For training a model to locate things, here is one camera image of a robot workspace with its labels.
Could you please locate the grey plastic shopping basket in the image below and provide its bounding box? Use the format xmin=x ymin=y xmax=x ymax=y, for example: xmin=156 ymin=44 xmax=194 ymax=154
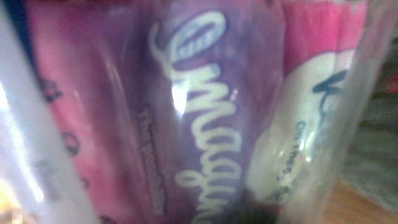
xmin=338 ymin=27 xmax=398 ymax=212

